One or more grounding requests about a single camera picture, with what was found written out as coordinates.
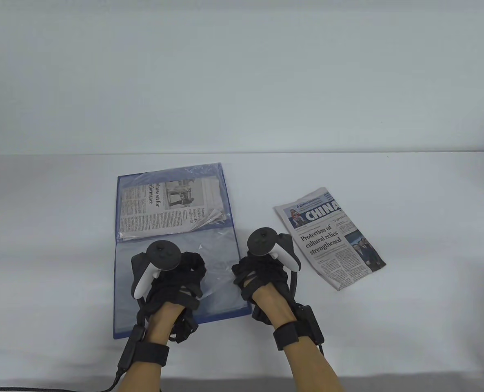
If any white and black controller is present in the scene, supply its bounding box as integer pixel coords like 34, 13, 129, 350
247, 227, 302, 272
131, 241, 182, 301

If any black wrist camera band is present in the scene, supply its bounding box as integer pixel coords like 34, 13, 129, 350
118, 325, 170, 370
272, 305, 325, 351

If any person's left hand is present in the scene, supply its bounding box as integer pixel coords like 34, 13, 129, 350
138, 251, 208, 345

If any white and black right controller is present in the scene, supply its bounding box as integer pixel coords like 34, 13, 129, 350
247, 227, 302, 272

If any person's right forearm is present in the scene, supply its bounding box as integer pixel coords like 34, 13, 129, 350
285, 343, 344, 392

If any blue folder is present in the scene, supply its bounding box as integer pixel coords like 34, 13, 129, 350
113, 163, 253, 339

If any white and black left controller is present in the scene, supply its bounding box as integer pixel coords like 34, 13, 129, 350
131, 241, 182, 301

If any black braided cable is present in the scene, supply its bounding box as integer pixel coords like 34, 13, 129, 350
0, 367, 124, 392

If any person's right hand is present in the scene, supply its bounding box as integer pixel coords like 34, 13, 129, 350
231, 253, 304, 329

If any black left wrist camera band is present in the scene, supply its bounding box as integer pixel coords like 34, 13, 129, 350
118, 325, 170, 370

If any newspaper with bright blue masthead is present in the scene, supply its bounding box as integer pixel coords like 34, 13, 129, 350
273, 187, 387, 291

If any black right wrist camera band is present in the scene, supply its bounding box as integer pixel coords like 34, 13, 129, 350
272, 305, 325, 351

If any person's left forearm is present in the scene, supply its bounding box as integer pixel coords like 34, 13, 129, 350
118, 363, 165, 392

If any newspaper with dense text columns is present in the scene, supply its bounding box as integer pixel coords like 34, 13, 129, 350
120, 176, 228, 241

